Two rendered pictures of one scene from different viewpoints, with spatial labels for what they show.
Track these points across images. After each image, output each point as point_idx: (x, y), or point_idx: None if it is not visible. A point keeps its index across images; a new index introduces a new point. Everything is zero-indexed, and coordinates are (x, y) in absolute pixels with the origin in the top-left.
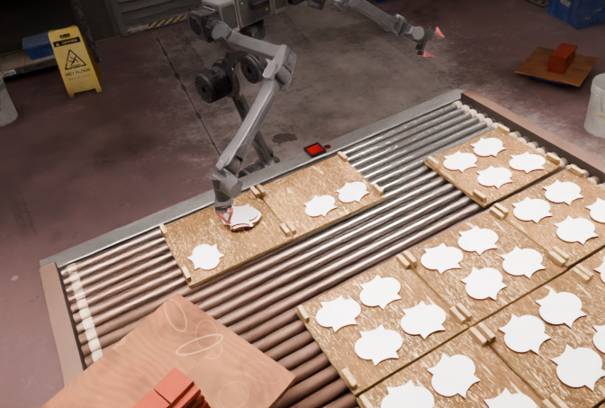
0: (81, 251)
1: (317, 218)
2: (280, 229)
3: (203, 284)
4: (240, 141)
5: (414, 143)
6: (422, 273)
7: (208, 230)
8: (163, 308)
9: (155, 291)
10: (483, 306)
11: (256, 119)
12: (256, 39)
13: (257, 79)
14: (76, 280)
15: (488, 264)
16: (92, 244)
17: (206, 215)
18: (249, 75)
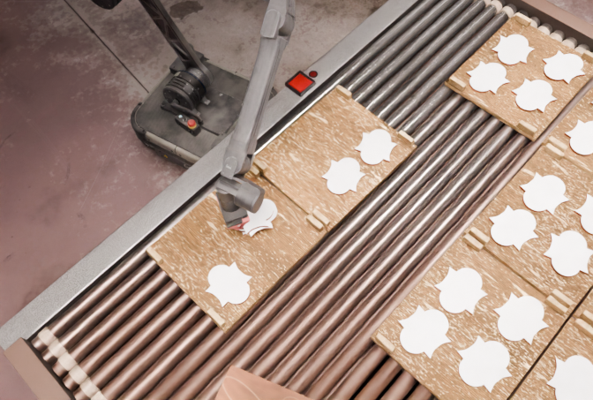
0: (48, 307)
1: (346, 195)
2: (306, 221)
3: (239, 321)
4: (249, 135)
5: (421, 53)
6: (498, 252)
7: (213, 240)
8: (224, 393)
9: (181, 347)
10: (577, 283)
11: (263, 99)
12: None
13: None
14: (61, 353)
15: (564, 224)
16: (57, 292)
17: (200, 217)
18: None
